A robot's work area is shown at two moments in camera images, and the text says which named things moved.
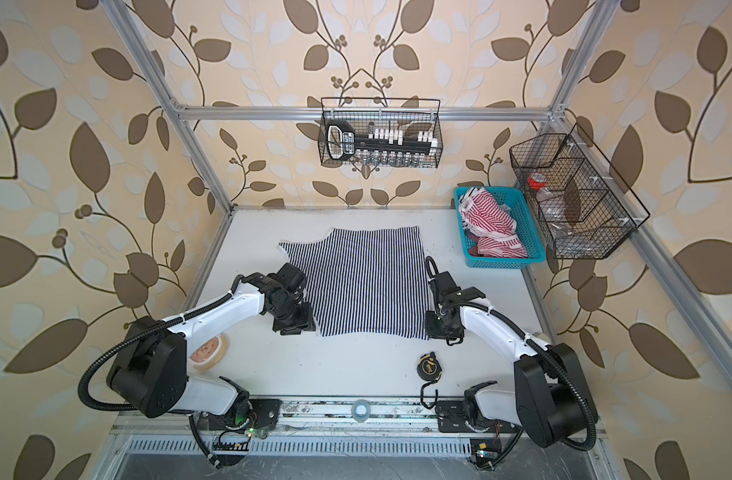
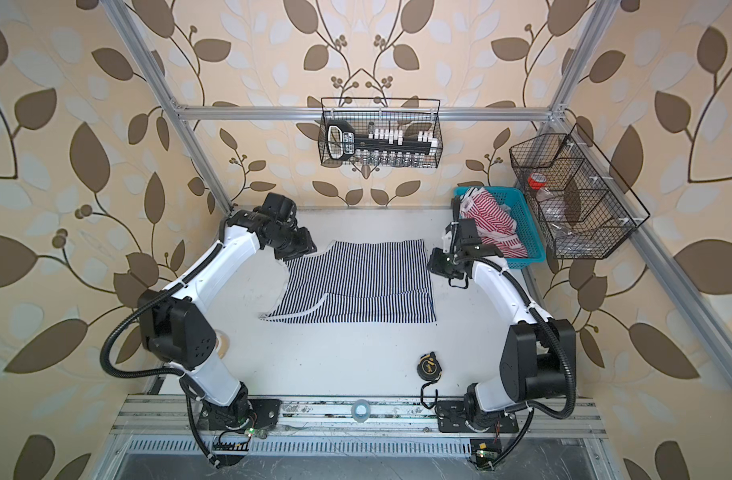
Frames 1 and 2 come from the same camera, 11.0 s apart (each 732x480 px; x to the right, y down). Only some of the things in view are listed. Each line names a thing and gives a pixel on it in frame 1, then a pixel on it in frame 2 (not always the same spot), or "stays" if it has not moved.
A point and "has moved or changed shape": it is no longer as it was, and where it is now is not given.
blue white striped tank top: x=365 y=281 has moved or changed shape
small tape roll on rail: x=361 y=410 stays
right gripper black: x=431 y=330 to x=433 y=263
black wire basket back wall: x=380 y=132 stays
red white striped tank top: x=491 y=224 stays
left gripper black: x=307 y=322 to x=304 y=246
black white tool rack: x=378 y=144 stays
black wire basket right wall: x=575 y=197 stays
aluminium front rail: x=348 y=416 stays
